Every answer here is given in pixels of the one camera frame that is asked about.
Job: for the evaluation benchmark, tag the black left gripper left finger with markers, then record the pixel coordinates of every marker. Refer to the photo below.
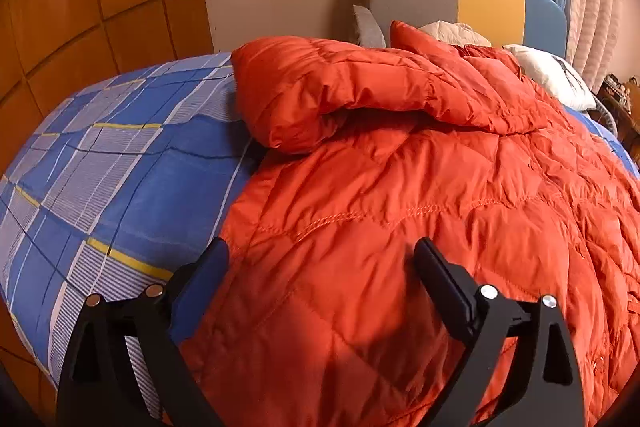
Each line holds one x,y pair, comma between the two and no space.
122,366

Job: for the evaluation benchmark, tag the orange puffer down jacket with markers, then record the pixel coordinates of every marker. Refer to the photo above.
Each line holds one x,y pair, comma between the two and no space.
321,319

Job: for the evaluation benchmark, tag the blue plaid bed sheet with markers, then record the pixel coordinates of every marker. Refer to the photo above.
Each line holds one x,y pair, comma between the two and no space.
122,184

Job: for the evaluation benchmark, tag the cluttered wooden side table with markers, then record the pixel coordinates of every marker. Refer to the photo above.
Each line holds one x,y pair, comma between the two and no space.
621,100

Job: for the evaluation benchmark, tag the white printed pillow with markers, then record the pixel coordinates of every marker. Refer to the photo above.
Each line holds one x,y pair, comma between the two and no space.
555,75

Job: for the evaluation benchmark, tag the beige quilted blanket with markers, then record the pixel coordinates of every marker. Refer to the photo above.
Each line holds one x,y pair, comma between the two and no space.
455,34

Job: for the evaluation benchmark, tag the grey pillow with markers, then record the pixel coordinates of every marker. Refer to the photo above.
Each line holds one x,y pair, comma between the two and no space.
368,33

